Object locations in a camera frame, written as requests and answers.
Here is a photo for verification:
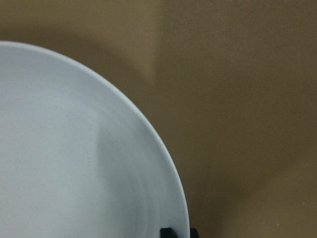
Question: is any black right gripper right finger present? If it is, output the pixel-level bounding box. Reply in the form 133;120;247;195
190;228;199;238

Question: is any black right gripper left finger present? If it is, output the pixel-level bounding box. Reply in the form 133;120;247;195
159;228;176;238

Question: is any blue plate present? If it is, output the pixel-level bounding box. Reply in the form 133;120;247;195
0;41;190;238

